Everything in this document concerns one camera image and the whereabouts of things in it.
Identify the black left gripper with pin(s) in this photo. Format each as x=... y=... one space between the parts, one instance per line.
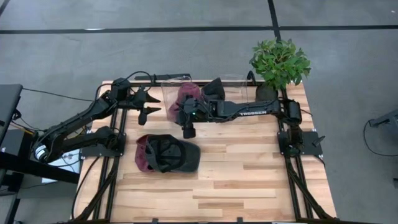
x=140 y=101

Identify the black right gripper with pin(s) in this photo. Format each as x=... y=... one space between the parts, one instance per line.
x=202 y=112

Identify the dark grey baseball cap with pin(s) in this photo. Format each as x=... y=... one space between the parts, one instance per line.
x=214 y=90

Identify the maroon baseball cap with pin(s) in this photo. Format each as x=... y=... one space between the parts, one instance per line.
x=186 y=90
x=141 y=158

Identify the black baseball cap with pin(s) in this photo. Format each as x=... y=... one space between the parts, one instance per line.
x=180 y=155

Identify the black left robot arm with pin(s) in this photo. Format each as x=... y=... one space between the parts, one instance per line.
x=81 y=116

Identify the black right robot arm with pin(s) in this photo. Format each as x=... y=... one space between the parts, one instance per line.
x=248 y=109

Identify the clear plastic bin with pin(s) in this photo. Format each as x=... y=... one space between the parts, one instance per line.
x=168 y=93
x=236 y=90

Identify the black clamp hook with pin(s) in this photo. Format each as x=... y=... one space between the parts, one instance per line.
x=248 y=76

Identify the green potted plant black pot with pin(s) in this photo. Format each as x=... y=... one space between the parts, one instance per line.
x=280 y=63

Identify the white paper sheet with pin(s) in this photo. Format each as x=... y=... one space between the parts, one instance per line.
x=70 y=165

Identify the black table edge clip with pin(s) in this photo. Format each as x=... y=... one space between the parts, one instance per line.
x=155 y=220
x=239 y=220

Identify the black desk panel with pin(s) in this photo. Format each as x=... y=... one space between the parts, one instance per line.
x=7 y=105

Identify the black equipment stand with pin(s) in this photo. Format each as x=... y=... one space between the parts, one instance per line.
x=18 y=168

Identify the grey equipment box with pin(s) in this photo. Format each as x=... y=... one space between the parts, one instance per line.
x=388 y=119

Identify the black bracket bar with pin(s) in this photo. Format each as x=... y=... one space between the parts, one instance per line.
x=168 y=76

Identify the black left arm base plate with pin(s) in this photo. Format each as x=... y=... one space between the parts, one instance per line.
x=93 y=152

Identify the black aluminium table frame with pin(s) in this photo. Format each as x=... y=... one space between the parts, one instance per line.
x=110 y=202

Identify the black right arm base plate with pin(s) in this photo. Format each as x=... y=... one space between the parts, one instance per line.
x=311 y=147

